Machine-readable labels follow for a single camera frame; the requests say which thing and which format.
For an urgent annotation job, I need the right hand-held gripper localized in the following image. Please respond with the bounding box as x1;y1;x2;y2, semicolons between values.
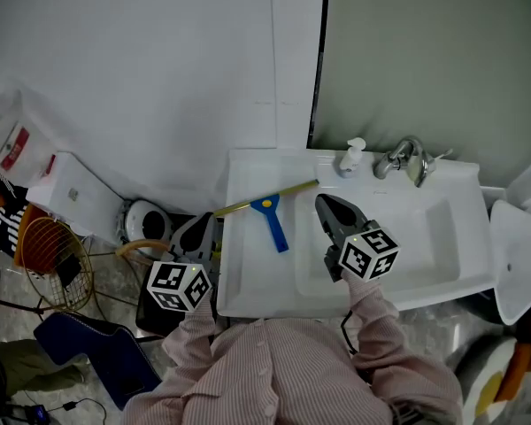
314;194;402;282

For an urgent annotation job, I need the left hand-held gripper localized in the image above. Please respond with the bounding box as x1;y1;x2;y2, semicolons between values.
146;212;222;313

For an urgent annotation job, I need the blue and yellow squeegee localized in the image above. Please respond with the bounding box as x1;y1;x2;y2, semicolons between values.
212;178;320;254

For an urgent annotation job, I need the person's left forearm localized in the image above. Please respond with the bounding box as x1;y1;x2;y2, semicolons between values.
161;290;218;371

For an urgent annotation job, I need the person's right forearm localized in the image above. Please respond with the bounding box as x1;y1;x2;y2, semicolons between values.
341;268;408;371

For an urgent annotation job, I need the white round appliance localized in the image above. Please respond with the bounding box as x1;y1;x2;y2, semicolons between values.
119;198;174;254

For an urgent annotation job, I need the white soap pump bottle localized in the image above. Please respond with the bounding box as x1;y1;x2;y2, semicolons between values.
338;137;366;179

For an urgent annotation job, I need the white washbasin table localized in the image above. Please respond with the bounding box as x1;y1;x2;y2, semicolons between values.
215;147;499;319

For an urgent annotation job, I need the brown seat wooden chair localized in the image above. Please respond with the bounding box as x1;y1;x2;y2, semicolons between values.
115;239;220;338

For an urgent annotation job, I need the chrome faucet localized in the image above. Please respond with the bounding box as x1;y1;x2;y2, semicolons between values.
373;135;437;189

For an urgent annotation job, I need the pale green cup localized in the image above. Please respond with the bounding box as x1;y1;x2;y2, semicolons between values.
406;155;426;182

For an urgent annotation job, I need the white water dispenser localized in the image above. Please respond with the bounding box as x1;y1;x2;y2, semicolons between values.
25;151;127;245

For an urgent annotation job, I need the black pouch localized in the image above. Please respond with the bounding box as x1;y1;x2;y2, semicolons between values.
55;252;83;288

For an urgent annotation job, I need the blue padded chair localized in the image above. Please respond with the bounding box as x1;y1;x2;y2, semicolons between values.
34;311;163;411

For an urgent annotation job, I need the person's striped pink shirt torso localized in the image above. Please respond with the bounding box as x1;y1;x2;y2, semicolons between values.
123;316;464;425

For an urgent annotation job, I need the black phone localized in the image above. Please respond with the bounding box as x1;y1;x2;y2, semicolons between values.
119;376;145;396

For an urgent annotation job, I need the black white striped cloth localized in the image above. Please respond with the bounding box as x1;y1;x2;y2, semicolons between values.
0;173;30;256

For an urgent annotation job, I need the grey white egg cushion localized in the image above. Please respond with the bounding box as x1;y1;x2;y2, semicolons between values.
455;336;519;425

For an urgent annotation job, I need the clear water bottle red label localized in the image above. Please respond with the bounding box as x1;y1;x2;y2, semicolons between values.
0;89;39;176

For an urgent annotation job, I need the orange cushion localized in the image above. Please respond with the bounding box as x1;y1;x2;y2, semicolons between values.
495;341;531;405

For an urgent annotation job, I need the small screen device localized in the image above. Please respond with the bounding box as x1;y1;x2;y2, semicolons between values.
26;404;50;424

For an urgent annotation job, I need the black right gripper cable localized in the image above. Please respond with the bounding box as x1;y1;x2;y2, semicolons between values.
339;310;359;356

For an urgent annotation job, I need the black vertical wall strip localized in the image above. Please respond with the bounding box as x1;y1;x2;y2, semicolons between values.
306;0;332;150

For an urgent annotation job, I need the gold wire chair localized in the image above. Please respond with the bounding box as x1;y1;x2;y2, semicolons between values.
15;214;138;322

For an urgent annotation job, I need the white metal frame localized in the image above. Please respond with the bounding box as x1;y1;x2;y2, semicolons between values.
480;148;531;220

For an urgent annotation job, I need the black charger cable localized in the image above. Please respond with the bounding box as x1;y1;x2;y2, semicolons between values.
48;397;108;425

